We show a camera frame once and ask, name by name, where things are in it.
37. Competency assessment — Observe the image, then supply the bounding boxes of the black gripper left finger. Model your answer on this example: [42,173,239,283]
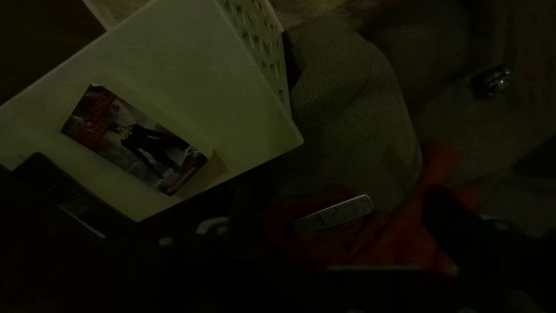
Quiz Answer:
[155,215,263,313]

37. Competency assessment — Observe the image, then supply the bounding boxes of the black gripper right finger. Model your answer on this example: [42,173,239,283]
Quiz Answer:
[421,183,541,313]

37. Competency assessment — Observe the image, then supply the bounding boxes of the red cloth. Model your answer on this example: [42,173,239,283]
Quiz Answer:
[267,142,484,276]

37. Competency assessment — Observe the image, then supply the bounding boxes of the grey couch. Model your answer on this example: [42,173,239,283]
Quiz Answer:
[282,0,556,236]

